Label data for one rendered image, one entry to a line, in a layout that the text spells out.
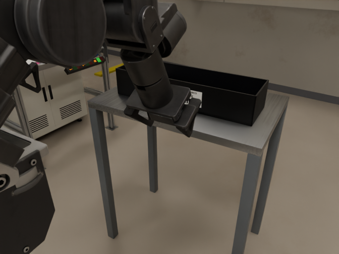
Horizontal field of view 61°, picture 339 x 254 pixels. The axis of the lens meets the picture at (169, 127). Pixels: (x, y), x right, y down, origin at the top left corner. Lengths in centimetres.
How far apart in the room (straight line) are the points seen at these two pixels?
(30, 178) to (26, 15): 26
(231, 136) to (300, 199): 115
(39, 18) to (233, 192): 179
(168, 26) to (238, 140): 54
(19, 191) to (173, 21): 34
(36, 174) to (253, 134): 69
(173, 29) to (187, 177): 162
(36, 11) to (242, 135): 79
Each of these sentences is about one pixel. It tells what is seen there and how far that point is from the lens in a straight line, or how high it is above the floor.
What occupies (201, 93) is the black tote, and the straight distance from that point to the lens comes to 103.
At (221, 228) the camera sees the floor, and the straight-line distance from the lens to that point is 172.
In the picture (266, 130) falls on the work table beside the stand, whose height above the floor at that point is 80.
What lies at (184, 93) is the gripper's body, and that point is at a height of 109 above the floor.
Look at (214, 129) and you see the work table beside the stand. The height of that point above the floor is 80.
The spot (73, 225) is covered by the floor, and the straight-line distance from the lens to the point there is 180.
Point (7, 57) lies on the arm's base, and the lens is 26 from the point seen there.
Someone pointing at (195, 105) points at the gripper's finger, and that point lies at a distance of 51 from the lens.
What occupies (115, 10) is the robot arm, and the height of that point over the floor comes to 123.
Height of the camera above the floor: 128
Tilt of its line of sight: 30 degrees down
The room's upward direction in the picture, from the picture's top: straight up
